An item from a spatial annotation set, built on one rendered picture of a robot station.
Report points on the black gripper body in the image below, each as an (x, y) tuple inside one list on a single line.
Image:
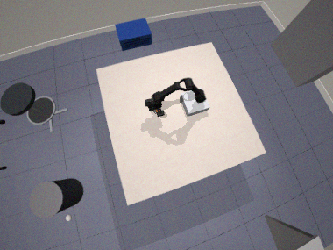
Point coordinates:
[(160, 112)]

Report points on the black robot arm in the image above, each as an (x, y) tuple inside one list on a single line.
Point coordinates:
[(159, 96)]

